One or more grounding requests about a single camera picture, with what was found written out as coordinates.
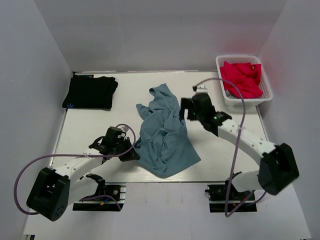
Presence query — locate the teal blue t-shirt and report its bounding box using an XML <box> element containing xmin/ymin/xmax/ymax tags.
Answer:
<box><xmin>134</xmin><ymin>83</ymin><xmax>201</xmax><ymax>179</ymax></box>

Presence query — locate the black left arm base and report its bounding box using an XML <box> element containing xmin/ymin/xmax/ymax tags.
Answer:
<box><xmin>72</xmin><ymin>183</ymin><xmax>126</xmax><ymax>212</ymax></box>

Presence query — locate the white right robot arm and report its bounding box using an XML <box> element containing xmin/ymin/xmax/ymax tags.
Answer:
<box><xmin>179</xmin><ymin>93</ymin><xmax>300</xmax><ymax>200</ymax></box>

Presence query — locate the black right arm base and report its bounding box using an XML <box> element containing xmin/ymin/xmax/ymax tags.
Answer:
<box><xmin>204</xmin><ymin>183</ymin><xmax>257</xmax><ymax>213</ymax></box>

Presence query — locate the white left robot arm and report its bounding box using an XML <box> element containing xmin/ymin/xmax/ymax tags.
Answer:
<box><xmin>26</xmin><ymin>123</ymin><xmax>140</xmax><ymax>222</ymax></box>

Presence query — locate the folded black t-shirt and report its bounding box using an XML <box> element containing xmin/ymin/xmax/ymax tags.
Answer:
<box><xmin>62</xmin><ymin>75</ymin><xmax>118</xmax><ymax>110</ymax></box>

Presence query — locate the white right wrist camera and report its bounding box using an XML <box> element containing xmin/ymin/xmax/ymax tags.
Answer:
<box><xmin>192</xmin><ymin>84</ymin><xmax>208</xmax><ymax>94</ymax></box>

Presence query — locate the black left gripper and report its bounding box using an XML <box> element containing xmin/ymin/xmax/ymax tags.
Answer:
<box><xmin>112</xmin><ymin>136</ymin><xmax>140</xmax><ymax>162</ymax></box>

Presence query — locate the crumpled red t-shirt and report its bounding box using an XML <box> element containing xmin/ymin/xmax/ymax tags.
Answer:
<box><xmin>219</xmin><ymin>61</ymin><xmax>263</xmax><ymax>99</ymax></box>

